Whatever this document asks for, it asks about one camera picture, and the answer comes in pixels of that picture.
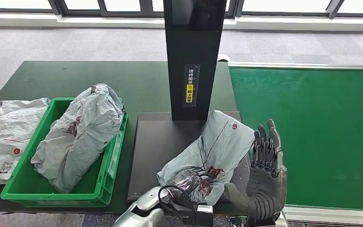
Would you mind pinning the grey parcel bag red print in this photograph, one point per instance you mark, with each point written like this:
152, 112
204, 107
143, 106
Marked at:
222, 141

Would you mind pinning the dark window frame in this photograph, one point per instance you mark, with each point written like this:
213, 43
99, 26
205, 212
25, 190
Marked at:
56, 6

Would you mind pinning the white window sill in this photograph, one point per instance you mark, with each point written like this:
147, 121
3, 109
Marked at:
75, 22

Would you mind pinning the aluminium conveyor frame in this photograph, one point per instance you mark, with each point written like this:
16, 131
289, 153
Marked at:
294, 65

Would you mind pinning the dark green table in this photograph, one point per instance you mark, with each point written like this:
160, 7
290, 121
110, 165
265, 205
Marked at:
106, 81

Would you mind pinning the black inbound scanner machine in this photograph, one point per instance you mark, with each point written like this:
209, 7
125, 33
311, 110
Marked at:
156, 150

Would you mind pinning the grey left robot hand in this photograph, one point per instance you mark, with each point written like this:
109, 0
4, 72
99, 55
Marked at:
186, 185

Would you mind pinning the white bag with red print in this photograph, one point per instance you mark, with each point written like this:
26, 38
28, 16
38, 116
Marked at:
6, 134

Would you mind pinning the green conveyor belt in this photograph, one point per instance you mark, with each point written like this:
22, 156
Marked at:
325, 125

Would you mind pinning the green plastic crate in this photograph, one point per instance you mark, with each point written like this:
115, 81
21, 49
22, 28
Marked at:
25, 188

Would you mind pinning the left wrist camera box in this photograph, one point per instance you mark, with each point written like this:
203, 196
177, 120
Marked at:
202, 214

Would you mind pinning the white conveyor roller end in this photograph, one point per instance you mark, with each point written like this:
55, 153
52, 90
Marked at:
222, 58

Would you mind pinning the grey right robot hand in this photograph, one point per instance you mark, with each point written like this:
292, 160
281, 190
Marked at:
267, 181

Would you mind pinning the black yellow ruler label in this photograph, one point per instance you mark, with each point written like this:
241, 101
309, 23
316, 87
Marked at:
190, 94

